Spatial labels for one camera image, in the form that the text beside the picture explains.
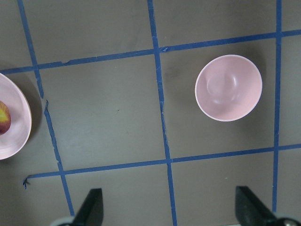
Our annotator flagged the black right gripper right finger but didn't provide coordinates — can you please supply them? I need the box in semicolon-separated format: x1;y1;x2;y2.
235;186;277;226

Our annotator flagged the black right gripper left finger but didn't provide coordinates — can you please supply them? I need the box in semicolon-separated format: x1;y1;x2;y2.
72;188;103;226

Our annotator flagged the pink plate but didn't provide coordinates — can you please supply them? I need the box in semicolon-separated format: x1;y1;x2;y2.
0;74;32;160

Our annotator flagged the pink bowl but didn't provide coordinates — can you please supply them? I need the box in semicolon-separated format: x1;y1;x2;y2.
195;55;262;122

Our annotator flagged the red yellow apple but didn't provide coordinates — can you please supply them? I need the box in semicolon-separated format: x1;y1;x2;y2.
0;101;11;135

